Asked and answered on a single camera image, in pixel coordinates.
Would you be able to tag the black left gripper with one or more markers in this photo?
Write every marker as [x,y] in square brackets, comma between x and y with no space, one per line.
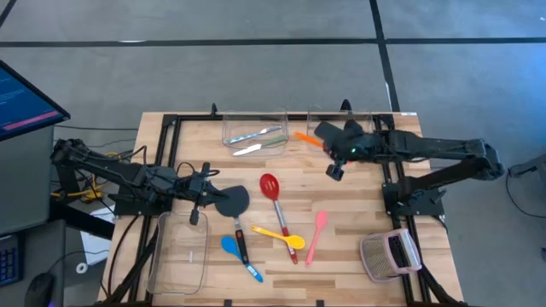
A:
[189,189]

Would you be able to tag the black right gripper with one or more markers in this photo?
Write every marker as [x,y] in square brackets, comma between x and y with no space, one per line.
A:
[360,145]

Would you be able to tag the orange silicone spatula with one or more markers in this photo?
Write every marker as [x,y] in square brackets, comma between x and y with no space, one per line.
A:
[307,139]

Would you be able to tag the black turner spatula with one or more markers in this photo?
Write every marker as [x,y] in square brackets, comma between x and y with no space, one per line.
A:
[232,200]

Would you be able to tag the blue silicone spoon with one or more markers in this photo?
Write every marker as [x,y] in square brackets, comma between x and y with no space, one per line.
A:
[228,246]

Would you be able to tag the red slotted spoon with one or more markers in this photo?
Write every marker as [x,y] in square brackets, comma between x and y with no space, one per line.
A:
[269,187]

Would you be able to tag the pink silicone spatula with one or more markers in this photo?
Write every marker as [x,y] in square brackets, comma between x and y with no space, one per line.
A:
[321,219]

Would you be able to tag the yellow silicone spoon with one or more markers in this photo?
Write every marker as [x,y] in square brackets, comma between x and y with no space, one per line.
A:
[294,241]

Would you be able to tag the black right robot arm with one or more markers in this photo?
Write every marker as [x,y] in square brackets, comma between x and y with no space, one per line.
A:
[439,147]

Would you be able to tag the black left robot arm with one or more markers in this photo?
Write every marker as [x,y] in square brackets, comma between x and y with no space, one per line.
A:
[111,170]

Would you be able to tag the clear plastic bin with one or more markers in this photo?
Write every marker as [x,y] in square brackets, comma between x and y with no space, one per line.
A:
[315,117]
[239,123]
[179,273]

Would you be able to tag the pink mesh utensil caddy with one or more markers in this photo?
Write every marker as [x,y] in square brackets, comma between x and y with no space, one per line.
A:
[379,256]

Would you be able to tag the white paper sheet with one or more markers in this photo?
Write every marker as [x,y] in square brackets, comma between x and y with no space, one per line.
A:
[96,249]

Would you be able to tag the white tape roll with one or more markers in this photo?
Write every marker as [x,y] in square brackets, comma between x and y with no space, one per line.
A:
[78,268]

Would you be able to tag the black computer mouse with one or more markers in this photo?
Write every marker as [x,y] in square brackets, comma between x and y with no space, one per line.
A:
[39,292]

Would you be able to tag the monitor with blue screen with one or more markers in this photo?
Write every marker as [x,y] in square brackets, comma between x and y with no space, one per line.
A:
[21,102]

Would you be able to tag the black computer keyboard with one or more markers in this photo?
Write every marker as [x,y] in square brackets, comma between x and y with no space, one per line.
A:
[8,264]

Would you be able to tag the black aluminium table frame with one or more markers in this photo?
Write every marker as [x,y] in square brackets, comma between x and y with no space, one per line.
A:
[192,116]

